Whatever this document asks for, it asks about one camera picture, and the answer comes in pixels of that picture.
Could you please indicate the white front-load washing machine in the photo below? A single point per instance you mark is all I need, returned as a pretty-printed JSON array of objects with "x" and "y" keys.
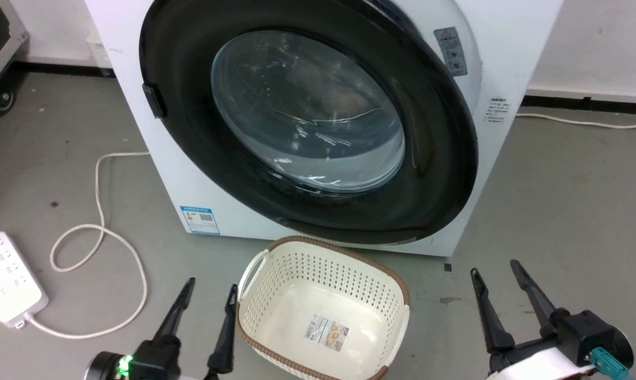
[{"x": 508, "y": 42}]

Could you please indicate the blue energy label sticker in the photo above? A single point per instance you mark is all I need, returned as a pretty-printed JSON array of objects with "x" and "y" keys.
[{"x": 200, "y": 220}]

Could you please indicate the black door latch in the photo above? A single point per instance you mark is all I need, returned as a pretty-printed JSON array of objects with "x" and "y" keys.
[{"x": 154, "y": 101}]

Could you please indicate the cream perforated laundry basket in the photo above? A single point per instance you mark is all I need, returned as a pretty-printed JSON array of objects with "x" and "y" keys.
[{"x": 318, "y": 285}]

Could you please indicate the small white text sticker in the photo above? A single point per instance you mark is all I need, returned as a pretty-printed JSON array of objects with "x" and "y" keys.
[{"x": 497, "y": 111}]

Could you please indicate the white wall socket box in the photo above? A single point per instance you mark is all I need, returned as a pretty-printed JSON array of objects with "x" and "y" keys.
[{"x": 98, "y": 50}]

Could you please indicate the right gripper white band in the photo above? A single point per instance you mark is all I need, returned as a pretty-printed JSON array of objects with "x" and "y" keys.
[{"x": 576, "y": 335}]

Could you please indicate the grey warning sticker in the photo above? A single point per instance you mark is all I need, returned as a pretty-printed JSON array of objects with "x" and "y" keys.
[{"x": 451, "y": 51}]

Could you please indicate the white power strip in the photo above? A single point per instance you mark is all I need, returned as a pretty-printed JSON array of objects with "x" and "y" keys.
[{"x": 3, "y": 274}]

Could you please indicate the product label in basket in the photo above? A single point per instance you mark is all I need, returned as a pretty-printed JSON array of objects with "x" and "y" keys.
[{"x": 327, "y": 332}]

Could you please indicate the black round washer door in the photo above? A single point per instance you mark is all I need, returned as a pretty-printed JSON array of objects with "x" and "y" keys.
[{"x": 191, "y": 63}]

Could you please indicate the black caster wheel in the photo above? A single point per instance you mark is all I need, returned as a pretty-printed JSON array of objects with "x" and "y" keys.
[{"x": 1, "y": 98}]

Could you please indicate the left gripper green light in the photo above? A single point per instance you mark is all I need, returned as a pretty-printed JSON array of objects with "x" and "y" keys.
[{"x": 149, "y": 361}]

